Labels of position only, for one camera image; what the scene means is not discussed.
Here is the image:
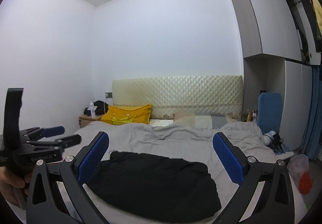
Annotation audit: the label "bottles on side shelf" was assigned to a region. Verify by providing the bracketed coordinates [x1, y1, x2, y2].
[241, 109, 258, 123]

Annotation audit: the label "blue padded chair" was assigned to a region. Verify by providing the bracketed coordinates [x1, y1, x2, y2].
[257, 93, 283, 133]

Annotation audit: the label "person left hand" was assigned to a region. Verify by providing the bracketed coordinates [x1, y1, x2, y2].
[0, 167, 32, 206]

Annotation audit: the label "wall power socket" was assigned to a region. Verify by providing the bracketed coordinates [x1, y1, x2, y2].
[105, 92, 112, 98]

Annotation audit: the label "blue curtain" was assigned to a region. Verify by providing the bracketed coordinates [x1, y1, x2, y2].
[300, 66, 321, 161]

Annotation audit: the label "wooden nightstand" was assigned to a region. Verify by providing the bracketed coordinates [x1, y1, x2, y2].
[79, 115, 102, 128]

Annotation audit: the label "grey bed blanket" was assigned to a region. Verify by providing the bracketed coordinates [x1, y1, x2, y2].
[64, 122, 308, 223]

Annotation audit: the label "yellow crown pillow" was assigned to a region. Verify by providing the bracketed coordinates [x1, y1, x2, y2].
[100, 104, 153, 125]

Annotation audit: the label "plastic bag with red items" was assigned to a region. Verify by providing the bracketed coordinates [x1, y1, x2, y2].
[287, 154, 313, 195]

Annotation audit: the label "black bag on nightstand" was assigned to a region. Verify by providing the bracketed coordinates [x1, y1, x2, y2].
[84, 100, 109, 116]

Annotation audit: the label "black puffer jacket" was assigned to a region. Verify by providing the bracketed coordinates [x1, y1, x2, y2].
[87, 151, 222, 223]

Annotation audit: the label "cream quilted headboard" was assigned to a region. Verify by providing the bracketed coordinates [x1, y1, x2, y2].
[112, 75, 244, 119]

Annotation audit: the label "white spray bottle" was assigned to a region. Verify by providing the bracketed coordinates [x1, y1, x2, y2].
[88, 101, 96, 118]

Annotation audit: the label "grey white wardrobe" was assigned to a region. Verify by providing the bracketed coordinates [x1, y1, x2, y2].
[232, 0, 312, 150]

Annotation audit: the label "grey beige pillow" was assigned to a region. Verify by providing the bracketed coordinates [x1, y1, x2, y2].
[173, 112, 235, 129]

